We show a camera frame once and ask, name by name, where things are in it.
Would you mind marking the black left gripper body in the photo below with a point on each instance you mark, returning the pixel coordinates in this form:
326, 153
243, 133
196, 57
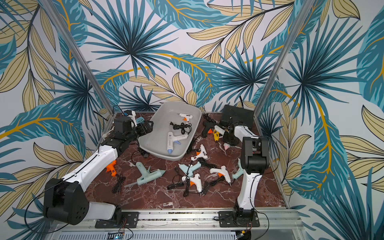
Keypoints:
140, 130

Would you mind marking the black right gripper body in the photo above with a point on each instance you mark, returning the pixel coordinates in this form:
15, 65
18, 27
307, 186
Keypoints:
229, 141

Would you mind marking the yellow glue gun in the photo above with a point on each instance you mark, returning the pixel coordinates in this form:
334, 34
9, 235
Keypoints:
216, 136

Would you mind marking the black glue gun orange trigger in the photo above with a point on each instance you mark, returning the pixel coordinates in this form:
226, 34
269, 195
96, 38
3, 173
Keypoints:
209, 127

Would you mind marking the white blue-tip glue gun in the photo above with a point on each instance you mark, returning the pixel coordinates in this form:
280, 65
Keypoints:
172, 139

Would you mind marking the small white orange glue gun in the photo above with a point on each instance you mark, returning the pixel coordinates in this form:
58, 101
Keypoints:
186, 117

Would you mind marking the large white pink glue gun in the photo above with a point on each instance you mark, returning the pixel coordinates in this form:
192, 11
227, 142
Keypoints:
222, 132

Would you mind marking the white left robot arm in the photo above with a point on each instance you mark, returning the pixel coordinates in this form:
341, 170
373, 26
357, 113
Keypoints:
65, 199

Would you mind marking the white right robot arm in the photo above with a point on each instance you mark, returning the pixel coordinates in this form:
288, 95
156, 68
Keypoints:
254, 161

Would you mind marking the white glue gun long nozzle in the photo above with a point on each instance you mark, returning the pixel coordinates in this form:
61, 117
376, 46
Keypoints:
222, 172

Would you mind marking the grey plastic storage box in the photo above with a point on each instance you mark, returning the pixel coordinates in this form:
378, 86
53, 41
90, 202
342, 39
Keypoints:
165, 118

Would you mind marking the mint glue gun right side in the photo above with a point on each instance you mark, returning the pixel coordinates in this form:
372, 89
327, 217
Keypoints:
239, 172

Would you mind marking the large mint green glue gun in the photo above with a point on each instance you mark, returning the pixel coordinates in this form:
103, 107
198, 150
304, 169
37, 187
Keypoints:
146, 175

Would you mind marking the small mint glue gun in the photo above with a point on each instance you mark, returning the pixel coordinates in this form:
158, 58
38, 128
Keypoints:
189, 170

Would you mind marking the white glue gun orange trigger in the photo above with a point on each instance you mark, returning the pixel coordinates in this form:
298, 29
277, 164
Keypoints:
195, 180

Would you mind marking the teal power strip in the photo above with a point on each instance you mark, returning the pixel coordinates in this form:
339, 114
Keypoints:
139, 121

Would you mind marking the black tool case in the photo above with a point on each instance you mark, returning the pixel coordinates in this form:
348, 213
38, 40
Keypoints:
232, 114

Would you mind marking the white glue gun red switch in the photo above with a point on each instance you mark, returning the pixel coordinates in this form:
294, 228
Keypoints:
202, 153

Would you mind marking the left aluminium frame post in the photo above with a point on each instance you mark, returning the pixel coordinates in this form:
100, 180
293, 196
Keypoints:
73, 47

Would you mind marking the aluminium frame post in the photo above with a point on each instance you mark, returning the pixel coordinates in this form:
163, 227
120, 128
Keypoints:
297, 24
73, 47

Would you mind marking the front aluminium rail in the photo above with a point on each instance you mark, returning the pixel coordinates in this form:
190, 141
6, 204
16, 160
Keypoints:
189, 224

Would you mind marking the right aluminium frame post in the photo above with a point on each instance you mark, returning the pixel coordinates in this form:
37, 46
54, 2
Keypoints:
297, 24

